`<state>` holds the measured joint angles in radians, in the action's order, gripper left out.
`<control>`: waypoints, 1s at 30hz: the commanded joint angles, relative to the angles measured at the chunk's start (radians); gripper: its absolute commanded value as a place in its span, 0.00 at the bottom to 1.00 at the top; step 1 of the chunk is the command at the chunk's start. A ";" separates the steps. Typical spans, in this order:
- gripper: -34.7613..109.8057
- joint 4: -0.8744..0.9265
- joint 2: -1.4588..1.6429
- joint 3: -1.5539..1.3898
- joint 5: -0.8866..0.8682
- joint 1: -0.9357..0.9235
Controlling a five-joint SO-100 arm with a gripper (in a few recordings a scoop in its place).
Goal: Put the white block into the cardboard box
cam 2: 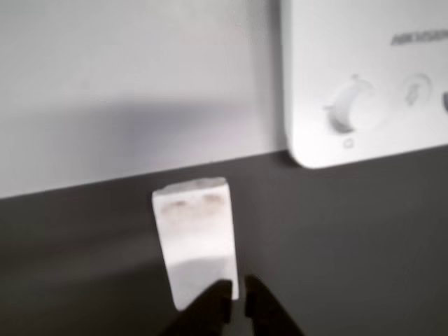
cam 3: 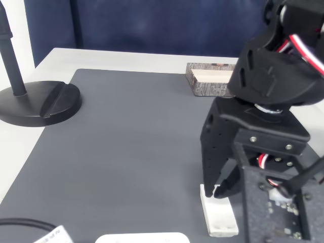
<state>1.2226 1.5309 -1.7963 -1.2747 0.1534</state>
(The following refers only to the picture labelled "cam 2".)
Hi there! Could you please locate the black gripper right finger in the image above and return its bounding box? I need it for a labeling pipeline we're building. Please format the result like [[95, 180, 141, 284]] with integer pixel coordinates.
[[244, 274, 305, 336]]

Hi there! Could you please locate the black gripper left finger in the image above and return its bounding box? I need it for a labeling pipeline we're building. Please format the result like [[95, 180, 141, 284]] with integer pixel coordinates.
[[163, 279, 235, 336]]

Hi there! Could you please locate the white rectangular block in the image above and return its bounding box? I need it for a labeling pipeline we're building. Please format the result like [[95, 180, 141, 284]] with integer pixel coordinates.
[[152, 176, 241, 312]]

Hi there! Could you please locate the grey desk mat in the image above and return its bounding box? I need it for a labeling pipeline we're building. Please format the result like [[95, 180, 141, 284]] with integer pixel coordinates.
[[0, 143, 448, 336]]

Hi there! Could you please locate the white flat electronic device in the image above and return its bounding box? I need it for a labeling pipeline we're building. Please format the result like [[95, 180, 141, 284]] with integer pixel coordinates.
[[281, 0, 448, 171]]

